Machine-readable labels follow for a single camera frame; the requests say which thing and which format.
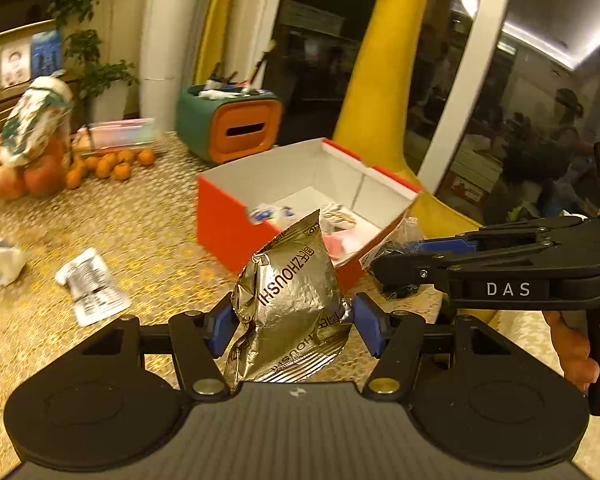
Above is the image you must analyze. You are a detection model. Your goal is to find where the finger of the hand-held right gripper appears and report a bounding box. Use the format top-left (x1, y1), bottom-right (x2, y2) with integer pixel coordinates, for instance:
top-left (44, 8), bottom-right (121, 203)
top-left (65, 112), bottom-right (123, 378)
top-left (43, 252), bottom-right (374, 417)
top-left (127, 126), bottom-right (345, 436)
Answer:
top-left (419, 215), bottom-right (589, 257)
top-left (371, 241), bottom-right (552, 298)

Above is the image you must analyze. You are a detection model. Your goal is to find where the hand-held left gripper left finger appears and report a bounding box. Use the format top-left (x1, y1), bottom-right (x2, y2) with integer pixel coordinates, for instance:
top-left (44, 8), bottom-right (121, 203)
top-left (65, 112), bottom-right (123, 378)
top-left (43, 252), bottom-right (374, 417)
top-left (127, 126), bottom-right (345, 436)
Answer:
top-left (80, 291), bottom-right (241, 402)

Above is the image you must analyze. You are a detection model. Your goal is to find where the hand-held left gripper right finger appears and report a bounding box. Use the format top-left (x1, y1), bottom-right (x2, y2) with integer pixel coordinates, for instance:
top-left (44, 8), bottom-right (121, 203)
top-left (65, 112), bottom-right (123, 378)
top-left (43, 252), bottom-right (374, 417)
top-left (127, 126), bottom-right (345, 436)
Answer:
top-left (352, 292), bottom-right (508, 402)

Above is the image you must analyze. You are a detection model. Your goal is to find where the black packet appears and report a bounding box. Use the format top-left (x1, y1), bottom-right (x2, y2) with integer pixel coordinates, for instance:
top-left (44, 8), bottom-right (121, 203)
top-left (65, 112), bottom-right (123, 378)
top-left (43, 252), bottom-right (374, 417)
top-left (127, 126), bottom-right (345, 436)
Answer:
top-left (359, 216), bottom-right (427, 299)

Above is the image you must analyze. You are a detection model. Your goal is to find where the silver foil snack bag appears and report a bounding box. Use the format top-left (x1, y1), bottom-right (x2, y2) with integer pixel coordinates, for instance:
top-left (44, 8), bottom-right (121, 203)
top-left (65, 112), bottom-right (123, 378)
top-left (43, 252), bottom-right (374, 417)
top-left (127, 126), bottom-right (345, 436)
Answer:
top-left (224, 208), bottom-right (354, 396)

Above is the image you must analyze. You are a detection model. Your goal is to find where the red cardboard box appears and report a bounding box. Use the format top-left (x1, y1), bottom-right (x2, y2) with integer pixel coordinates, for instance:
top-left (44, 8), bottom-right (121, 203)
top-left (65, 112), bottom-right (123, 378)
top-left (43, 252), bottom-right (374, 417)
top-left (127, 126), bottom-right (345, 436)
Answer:
top-left (196, 137), bottom-right (425, 295)

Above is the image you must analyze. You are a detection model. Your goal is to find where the gold floral patterned desktop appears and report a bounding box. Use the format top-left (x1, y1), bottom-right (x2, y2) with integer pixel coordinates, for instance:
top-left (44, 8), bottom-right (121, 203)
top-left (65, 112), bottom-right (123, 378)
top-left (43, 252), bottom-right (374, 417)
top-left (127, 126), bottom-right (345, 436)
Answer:
top-left (0, 131), bottom-right (486, 391)

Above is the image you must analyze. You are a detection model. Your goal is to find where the person's right hand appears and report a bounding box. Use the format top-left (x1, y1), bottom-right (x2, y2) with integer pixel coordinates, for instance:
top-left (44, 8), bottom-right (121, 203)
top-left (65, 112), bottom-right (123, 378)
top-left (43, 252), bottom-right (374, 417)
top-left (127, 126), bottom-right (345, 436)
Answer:
top-left (542, 296), bottom-right (600, 394)

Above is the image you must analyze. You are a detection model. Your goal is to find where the pink card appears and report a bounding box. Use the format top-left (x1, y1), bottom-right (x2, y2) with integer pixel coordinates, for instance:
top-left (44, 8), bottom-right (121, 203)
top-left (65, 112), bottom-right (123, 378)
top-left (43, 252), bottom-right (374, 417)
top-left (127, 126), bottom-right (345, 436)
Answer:
top-left (324, 229), bottom-right (367, 262)

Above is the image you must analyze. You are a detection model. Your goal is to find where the white blue printed packet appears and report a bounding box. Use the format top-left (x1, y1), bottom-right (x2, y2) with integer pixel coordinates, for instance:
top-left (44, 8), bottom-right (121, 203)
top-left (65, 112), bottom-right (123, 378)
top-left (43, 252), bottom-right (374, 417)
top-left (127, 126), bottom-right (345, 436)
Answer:
top-left (247, 204), bottom-right (297, 227)

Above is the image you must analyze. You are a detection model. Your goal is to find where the white black sachet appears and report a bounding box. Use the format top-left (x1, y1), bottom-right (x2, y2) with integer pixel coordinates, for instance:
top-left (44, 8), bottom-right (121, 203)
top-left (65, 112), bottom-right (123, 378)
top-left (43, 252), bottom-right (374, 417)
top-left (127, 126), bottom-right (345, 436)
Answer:
top-left (54, 248), bottom-right (132, 327)

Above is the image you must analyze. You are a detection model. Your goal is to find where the yellow curtain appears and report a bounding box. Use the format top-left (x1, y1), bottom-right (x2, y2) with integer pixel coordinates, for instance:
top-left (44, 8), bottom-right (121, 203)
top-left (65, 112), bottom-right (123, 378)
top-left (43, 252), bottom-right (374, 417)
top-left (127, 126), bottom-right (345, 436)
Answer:
top-left (194, 0), bottom-right (483, 233)

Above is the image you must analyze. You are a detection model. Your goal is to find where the pile of tangerines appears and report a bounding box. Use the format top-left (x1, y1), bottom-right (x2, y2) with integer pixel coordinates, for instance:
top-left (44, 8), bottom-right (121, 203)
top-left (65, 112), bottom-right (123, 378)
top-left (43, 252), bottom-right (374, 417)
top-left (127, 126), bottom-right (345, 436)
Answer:
top-left (64, 147), bottom-right (157, 191)

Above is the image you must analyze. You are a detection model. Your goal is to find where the green orange desk organizer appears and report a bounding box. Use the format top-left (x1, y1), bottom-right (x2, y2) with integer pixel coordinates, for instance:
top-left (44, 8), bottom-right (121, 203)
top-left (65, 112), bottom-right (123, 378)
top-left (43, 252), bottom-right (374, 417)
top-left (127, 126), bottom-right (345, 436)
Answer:
top-left (175, 82), bottom-right (284, 165)

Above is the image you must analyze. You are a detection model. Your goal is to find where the crumpled white wrapper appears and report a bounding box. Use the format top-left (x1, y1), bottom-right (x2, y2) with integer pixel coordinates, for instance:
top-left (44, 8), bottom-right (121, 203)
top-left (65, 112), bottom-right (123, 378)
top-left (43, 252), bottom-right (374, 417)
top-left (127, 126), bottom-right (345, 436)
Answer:
top-left (0, 234), bottom-right (29, 289)

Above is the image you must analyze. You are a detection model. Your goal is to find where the red apple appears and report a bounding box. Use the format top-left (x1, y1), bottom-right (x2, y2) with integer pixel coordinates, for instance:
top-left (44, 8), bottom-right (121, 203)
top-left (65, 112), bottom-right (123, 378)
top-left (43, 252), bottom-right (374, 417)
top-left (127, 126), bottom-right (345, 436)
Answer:
top-left (23, 154), bottom-right (67, 198)
top-left (0, 164), bottom-right (27, 201)

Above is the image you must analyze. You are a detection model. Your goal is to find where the green white snack bag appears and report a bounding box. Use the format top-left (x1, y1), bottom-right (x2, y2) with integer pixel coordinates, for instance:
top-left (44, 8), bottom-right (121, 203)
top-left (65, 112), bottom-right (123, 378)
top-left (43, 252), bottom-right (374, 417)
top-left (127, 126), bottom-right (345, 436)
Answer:
top-left (0, 75), bottom-right (75, 169)

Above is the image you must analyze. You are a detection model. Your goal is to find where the green potted tree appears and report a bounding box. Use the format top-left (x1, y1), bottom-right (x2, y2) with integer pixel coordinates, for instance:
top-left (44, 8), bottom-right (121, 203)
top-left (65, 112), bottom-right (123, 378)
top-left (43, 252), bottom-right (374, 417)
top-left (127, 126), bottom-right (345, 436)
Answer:
top-left (49, 0), bottom-right (142, 122)

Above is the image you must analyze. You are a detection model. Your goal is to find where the white standing air conditioner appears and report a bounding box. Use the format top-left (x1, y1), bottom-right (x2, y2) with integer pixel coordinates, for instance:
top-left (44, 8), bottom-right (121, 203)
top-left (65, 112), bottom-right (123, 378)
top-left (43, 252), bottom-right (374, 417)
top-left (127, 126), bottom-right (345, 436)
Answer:
top-left (139, 0), bottom-right (207, 117)

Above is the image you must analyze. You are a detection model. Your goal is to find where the wooden sideboard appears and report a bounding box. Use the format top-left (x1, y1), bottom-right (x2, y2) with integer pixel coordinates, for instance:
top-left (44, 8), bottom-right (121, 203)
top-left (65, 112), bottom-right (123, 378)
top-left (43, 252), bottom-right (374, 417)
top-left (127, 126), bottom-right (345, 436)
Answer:
top-left (0, 19), bottom-right (82, 117)

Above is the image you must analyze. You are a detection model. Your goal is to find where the blue printed card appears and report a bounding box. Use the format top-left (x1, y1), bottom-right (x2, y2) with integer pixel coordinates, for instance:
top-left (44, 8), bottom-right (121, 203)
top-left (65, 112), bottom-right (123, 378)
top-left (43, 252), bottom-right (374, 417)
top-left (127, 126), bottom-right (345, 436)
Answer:
top-left (30, 29), bottom-right (64, 81)

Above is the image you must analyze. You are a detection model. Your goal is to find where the white photo card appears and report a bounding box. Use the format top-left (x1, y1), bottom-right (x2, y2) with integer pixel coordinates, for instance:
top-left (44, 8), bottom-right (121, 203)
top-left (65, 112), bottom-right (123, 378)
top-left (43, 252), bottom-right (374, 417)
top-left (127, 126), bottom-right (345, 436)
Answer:
top-left (0, 42), bottom-right (32, 89)

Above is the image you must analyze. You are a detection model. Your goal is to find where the white window frame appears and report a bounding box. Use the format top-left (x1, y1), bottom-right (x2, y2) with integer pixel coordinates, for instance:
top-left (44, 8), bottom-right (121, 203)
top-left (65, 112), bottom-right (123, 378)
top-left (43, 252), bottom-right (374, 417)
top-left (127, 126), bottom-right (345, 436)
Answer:
top-left (417, 0), bottom-right (533, 197)

